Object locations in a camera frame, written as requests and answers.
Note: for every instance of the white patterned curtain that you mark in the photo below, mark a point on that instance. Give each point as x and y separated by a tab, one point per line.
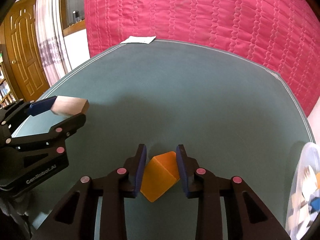
50	40

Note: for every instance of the brown wooden door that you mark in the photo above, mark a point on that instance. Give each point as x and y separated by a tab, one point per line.
22	60

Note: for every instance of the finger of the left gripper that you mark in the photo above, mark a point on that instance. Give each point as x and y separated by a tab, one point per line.
62	127
16	113

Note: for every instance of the red quilted blanket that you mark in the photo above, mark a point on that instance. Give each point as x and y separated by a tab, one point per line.
282	35

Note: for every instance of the blue block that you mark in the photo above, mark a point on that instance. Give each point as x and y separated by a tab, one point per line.
315	204

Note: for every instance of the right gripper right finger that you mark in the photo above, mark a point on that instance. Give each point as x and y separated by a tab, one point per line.
246	214

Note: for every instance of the brown wooden block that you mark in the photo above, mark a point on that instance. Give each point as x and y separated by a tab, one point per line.
69	106

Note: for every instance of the clear plastic bowl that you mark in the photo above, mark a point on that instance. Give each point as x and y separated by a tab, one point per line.
303	208

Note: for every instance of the dark bottle on sill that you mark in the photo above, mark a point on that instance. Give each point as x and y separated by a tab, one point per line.
76	17

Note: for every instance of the white paper sheet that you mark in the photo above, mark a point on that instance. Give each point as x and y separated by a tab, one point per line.
139	39

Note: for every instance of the wooden window sill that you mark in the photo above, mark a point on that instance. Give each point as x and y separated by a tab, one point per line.
66	14

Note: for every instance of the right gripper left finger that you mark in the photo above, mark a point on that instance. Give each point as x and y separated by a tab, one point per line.
74	216

